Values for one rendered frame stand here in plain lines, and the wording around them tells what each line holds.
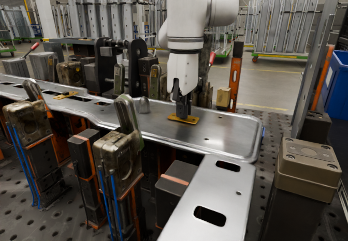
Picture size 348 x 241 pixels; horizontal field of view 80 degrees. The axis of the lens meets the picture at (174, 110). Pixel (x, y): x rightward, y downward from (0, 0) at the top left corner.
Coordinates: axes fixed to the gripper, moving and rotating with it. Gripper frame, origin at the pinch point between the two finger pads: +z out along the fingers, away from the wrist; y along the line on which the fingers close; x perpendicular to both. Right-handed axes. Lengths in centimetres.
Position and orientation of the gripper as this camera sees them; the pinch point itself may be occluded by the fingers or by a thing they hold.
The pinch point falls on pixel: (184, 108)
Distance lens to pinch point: 55.7
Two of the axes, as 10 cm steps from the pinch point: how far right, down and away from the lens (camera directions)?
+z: 0.0, 9.2, 4.0
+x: 9.0, 1.7, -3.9
